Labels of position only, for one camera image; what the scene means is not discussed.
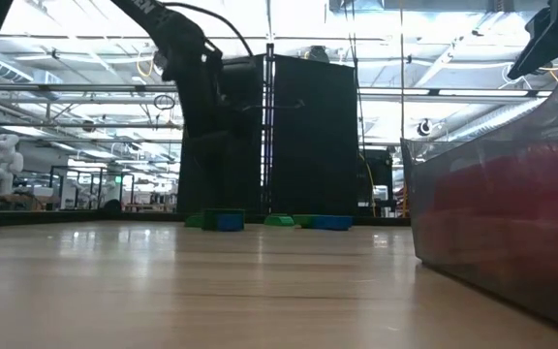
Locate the red shelf clutter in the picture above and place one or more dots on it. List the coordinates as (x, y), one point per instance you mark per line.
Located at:
(400, 194)

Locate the white box device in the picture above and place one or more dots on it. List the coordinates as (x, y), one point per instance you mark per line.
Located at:
(381, 193)

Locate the black cabinet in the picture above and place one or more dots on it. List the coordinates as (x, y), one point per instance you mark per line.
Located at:
(381, 167)

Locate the black partition post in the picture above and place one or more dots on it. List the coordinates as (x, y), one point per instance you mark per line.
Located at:
(269, 160)

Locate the white humanoid robot figure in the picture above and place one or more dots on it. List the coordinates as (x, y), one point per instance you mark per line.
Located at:
(3, 162)

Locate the thin vertical metal pole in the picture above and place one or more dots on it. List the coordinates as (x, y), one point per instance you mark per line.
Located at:
(402, 97)

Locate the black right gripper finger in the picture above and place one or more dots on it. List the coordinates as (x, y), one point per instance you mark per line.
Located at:
(545, 43)

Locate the blue plastic building block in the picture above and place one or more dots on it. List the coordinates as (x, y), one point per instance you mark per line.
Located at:
(319, 219)
(339, 223)
(230, 223)

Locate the transparent grey plastic bin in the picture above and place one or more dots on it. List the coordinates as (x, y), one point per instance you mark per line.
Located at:
(502, 218)

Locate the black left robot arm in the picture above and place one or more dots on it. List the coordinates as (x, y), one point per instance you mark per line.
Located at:
(177, 39)

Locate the black metal rack frame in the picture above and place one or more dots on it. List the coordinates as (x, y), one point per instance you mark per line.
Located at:
(80, 168)

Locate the black fabric partition panel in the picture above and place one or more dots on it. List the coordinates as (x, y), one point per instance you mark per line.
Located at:
(255, 184)
(315, 136)

